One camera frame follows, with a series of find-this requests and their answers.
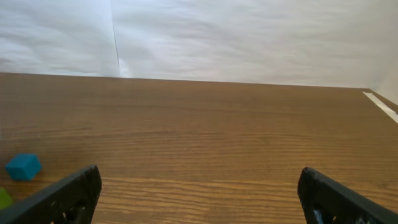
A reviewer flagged blue cube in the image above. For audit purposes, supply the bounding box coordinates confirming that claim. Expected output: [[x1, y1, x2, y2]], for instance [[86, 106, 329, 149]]
[[4, 153, 43, 182]]

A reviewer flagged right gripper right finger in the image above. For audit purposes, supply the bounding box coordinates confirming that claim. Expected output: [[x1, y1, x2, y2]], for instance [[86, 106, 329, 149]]
[[297, 167, 398, 224]]

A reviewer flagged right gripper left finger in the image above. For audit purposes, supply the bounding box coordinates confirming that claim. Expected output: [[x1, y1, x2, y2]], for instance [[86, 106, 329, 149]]
[[0, 164, 103, 224]]

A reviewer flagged green cube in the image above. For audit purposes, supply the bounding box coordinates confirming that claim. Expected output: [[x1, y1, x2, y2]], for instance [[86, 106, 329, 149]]
[[0, 187, 14, 210]]

